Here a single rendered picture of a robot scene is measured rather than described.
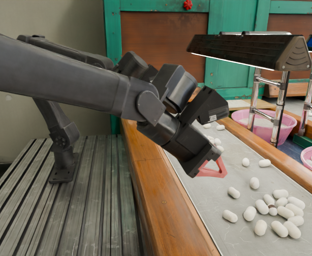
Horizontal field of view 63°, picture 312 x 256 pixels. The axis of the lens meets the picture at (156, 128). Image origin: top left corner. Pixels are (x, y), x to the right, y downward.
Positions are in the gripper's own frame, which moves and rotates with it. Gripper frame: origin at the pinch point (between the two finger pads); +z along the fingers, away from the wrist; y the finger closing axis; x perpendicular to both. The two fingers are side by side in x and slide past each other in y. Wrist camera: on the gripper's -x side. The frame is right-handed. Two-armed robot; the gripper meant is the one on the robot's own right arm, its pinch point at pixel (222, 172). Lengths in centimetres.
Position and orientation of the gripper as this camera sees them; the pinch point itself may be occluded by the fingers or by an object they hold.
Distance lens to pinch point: 52.8
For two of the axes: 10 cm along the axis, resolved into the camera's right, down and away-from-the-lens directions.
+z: 7.5, 5.6, 3.7
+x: -6.3, 7.6, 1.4
